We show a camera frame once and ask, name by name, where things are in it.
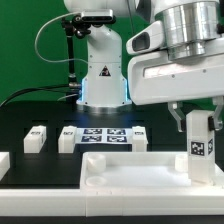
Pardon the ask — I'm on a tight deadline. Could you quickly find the white front barrier wall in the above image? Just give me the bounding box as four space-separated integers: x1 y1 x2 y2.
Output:
0 188 224 217

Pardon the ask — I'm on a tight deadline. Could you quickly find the white left barrier wall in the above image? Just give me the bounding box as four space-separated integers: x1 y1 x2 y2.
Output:
0 152 10 181

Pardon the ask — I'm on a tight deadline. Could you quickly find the fiducial marker sheet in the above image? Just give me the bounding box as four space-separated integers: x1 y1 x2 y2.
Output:
75 128 132 144

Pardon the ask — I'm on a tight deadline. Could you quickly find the white desk top tray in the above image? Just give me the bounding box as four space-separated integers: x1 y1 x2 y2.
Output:
80 152 224 198

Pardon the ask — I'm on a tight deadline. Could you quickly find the grey camera cable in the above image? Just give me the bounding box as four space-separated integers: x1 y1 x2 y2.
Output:
34 12 90 65

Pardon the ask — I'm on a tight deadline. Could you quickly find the white barrier wall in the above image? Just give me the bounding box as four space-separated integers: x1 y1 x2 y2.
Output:
0 188 224 217
0 152 10 181

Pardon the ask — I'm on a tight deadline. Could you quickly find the grey camera on stand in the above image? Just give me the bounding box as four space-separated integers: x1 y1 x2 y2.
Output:
81 9 114 23

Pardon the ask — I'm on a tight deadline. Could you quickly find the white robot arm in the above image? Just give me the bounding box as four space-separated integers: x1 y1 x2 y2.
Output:
64 0 224 131

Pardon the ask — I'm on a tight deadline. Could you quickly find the black camera stand pole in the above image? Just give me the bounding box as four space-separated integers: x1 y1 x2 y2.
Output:
61 16 91 90

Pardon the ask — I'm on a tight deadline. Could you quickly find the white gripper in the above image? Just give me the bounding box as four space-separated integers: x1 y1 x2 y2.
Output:
128 46 224 132

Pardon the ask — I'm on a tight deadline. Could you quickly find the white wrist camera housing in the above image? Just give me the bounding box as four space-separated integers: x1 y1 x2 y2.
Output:
126 21 166 55

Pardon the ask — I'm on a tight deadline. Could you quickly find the black cable bundle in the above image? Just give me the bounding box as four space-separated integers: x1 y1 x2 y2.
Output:
0 84 81 108

